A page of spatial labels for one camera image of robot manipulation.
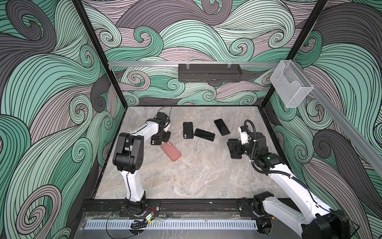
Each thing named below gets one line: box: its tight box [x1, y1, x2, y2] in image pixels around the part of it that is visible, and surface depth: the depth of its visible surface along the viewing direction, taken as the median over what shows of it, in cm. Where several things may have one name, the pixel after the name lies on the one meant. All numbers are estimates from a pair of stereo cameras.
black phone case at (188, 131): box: [183, 121, 194, 139], surface depth 106 cm
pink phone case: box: [160, 140, 182, 162], surface depth 97 cm
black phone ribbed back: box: [193, 128, 216, 142], surface depth 106 cm
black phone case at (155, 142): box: [150, 139, 162, 146], surface depth 100 cm
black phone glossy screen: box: [213, 118, 231, 136], surface depth 109 cm
